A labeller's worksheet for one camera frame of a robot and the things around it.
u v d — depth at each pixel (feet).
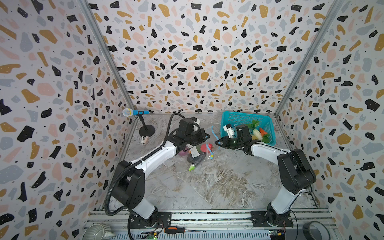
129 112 2.87
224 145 2.67
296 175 1.59
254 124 3.61
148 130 3.70
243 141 2.45
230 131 2.87
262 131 3.45
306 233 2.34
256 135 3.42
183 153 3.11
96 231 2.30
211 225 2.40
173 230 2.30
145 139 3.39
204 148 2.70
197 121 2.61
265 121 3.56
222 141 2.82
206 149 2.69
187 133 2.18
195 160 2.95
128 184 1.42
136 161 1.54
